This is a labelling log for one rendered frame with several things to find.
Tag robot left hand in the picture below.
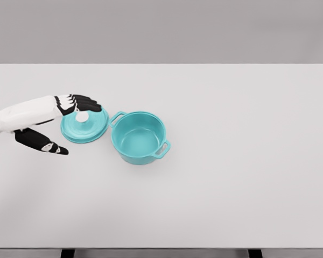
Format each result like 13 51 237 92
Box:
2 94 102 156

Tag teal pot lid white knob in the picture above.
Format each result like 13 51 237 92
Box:
60 106 110 144

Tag teal pot with two handles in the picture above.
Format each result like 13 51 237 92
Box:
109 111 172 165

